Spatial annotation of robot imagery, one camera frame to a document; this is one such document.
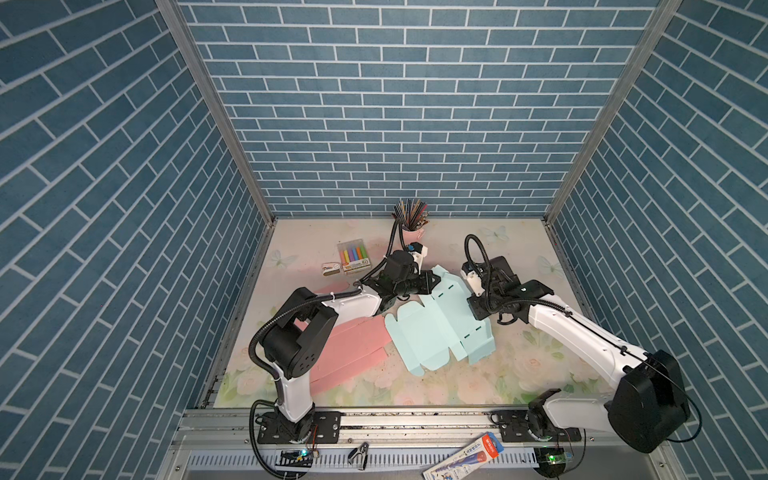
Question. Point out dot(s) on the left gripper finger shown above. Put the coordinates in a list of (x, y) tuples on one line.
[(429, 278), (424, 289)]

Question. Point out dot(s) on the clear highlighter marker pack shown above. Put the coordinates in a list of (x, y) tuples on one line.
[(353, 256)]

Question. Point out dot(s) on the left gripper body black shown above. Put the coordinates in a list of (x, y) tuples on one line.
[(407, 286)]

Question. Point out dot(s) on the black metal clip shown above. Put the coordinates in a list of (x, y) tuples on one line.
[(358, 457)]

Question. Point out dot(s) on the light blue paper box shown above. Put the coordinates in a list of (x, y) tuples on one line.
[(429, 331)]

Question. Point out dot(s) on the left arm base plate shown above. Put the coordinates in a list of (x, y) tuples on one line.
[(317, 427)]

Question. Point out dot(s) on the small green circuit board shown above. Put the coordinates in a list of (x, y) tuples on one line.
[(302, 459)]

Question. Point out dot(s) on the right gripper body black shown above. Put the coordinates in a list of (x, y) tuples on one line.
[(478, 306)]

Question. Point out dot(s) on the bundle of coloured pencils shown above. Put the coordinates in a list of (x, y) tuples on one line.
[(411, 214)]

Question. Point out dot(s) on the small white eraser box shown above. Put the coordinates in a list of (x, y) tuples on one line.
[(330, 268)]

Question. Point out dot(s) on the pink metal pencil cup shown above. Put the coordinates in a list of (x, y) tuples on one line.
[(413, 236)]

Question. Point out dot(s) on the red blue pen package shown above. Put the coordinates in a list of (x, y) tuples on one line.
[(481, 451)]

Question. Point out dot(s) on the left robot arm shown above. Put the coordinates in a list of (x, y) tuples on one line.
[(288, 345)]

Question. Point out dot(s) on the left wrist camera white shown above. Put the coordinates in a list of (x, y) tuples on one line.
[(418, 252)]

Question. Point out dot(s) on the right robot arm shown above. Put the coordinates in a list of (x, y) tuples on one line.
[(646, 402)]

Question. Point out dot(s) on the round black device green light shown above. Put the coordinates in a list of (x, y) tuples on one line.
[(551, 463)]

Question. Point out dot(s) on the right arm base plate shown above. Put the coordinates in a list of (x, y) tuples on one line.
[(523, 425)]

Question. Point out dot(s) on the pink flat paper box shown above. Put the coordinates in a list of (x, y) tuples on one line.
[(356, 344)]

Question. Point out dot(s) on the aluminium mounting rail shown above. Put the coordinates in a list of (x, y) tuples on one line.
[(403, 442)]

